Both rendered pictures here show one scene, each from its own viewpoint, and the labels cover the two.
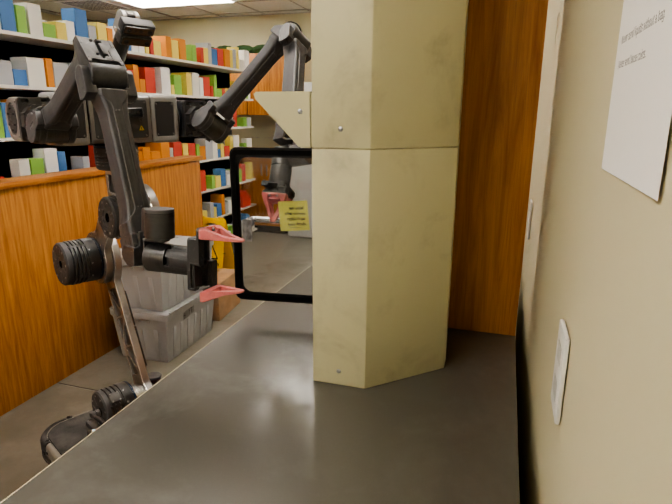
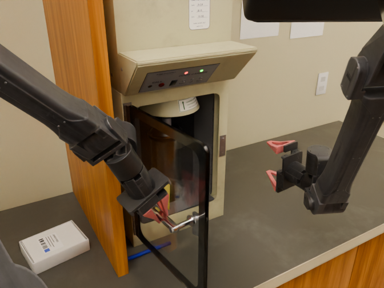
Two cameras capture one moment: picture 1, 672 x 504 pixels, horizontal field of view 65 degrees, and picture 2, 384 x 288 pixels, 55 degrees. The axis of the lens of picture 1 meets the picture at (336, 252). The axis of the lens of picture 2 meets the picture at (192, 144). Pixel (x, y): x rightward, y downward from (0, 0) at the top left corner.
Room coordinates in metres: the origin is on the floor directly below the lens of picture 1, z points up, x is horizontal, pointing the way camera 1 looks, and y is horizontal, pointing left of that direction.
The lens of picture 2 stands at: (1.81, 0.66, 1.68)
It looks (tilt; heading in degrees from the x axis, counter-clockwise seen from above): 25 degrees down; 222
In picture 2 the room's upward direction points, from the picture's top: straight up
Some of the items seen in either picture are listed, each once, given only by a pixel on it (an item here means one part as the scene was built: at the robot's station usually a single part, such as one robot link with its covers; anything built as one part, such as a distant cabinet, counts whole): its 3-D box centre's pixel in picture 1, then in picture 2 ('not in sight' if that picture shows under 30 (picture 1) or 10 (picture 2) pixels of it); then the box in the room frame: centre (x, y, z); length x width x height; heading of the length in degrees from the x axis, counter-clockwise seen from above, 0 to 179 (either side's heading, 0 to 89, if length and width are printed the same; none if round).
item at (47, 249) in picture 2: not in sight; (55, 245); (1.45, -0.21, 0.96); 0.16 x 0.12 x 0.04; 172
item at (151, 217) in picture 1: (154, 235); (320, 177); (1.04, 0.37, 1.23); 0.12 x 0.09 x 0.11; 45
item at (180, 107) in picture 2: not in sight; (169, 98); (1.09, -0.09, 1.34); 0.18 x 0.18 x 0.05
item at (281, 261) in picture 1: (290, 227); (164, 201); (1.31, 0.12, 1.19); 0.30 x 0.01 x 0.40; 80
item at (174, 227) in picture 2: not in sight; (171, 217); (1.35, 0.18, 1.20); 0.10 x 0.05 x 0.03; 80
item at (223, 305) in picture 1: (211, 292); not in sight; (3.82, 0.95, 0.14); 0.41 x 0.32 x 0.28; 169
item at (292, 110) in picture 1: (312, 119); (190, 70); (1.15, 0.05, 1.46); 0.32 x 0.12 x 0.10; 163
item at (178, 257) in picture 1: (188, 260); (298, 174); (0.99, 0.29, 1.19); 0.07 x 0.07 x 0.10; 73
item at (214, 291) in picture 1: (221, 281); (278, 174); (0.97, 0.22, 1.16); 0.09 x 0.07 x 0.07; 73
